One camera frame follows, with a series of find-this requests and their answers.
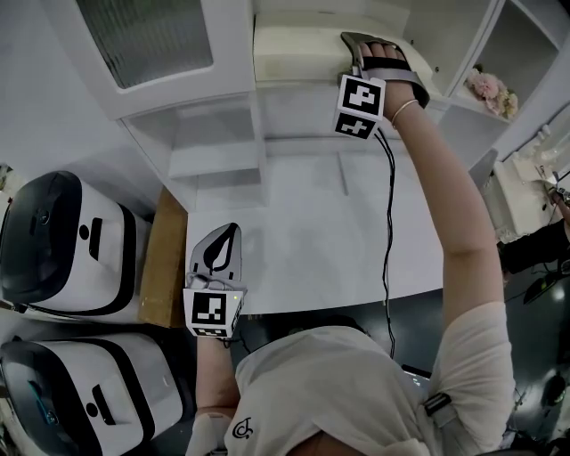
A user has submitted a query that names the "white dresser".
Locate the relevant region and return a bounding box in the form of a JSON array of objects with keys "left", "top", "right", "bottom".
[{"left": 489, "top": 151, "right": 567, "bottom": 244}]

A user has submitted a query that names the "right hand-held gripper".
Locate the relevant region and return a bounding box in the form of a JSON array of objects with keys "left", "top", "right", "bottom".
[{"left": 333, "top": 31, "right": 431, "bottom": 140}]

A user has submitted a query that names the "brown cardboard box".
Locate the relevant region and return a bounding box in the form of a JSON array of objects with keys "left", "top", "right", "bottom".
[{"left": 136, "top": 186, "right": 189, "bottom": 330}]

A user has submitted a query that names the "grey backpack strap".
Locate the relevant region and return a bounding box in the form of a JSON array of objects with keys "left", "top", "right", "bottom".
[{"left": 423, "top": 393, "right": 460, "bottom": 429}]

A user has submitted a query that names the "thin gold bracelet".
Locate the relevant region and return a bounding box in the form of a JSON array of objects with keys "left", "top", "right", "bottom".
[{"left": 390, "top": 99, "right": 420, "bottom": 130}]

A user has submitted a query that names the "frosted glass cabinet door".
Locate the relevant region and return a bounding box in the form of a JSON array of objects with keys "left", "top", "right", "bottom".
[{"left": 42, "top": 0, "right": 258, "bottom": 119}]

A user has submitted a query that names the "person's right forearm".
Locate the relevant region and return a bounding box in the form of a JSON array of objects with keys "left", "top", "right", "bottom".
[{"left": 382, "top": 100, "right": 503, "bottom": 268}]

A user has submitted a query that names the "pink flower bouquet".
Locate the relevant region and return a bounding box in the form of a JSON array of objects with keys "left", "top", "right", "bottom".
[{"left": 462, "top": 66, "right": 520, "bottom": 119}]

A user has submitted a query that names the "person's left forearm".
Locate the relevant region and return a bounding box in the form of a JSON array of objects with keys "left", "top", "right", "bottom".
[{"left": 195, "top": 336, "right": 240, "bottom": 409}]

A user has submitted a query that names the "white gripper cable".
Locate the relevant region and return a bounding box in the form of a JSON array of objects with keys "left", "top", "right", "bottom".
[{"left": 185, "top": 272, "right": 238, "bottom": 291}]

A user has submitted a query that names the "white black appliance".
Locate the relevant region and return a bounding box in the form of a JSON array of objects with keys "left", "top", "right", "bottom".
[
  {"left": 0, "top": 332, "right": 184, "bottom": 456},
  {"left": 0, "top": 170, "right": 153, "bottom": 324}
]

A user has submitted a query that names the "person's white shirt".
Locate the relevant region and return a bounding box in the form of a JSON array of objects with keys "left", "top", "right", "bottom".
[{"left": 185, "top": 300, "right": 517, "bottom": 456}]

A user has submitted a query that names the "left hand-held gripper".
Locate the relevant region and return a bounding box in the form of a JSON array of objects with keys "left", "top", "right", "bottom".
[{"left": 183, "top": 222, "right": 248, "bottom": 342}]

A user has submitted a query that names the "cream object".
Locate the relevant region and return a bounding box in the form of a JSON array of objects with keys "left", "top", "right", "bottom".
[{"left": 253, "top": 12, "right": 434, "bottom": 86}]

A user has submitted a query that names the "person's right hand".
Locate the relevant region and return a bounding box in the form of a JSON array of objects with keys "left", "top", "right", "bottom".
[{"left": 362, "top": 41, "right": 420, "bottom": 121}]

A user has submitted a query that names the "white shelf unit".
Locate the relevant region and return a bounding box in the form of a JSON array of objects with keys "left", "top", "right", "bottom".
[{"left": 39, "top": 0, "right": 563, "bottom": 210}]

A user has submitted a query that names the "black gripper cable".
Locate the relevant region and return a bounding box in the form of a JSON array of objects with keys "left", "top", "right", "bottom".
[{"left": 372, "top": 129, "right": 398, "bottom": 360}]

